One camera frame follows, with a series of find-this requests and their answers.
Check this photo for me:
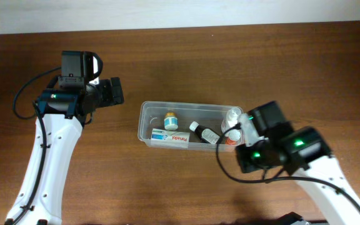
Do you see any orange white tube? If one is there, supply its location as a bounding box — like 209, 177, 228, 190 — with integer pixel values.
225, 129, 242, 146

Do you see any white spray bottle clear cap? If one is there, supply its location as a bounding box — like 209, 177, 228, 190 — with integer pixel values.
221, 107, 241, 133

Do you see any clear plastic container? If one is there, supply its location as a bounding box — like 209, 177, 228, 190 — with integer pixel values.
137, 101, 234, 152

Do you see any dark brown syrup bottle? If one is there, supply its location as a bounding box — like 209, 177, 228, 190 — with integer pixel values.
189, 121, 219, 144

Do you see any small jar gold lid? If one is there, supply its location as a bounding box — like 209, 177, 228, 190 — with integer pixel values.
164, 112, 179, 131

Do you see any white Panadol box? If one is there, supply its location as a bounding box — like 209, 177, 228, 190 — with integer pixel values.
151, 128, 190, 149

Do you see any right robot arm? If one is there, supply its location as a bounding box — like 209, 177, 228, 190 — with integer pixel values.
236, 101, 360, 224

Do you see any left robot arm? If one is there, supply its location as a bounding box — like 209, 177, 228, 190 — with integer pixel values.
5, 77, 124, 224

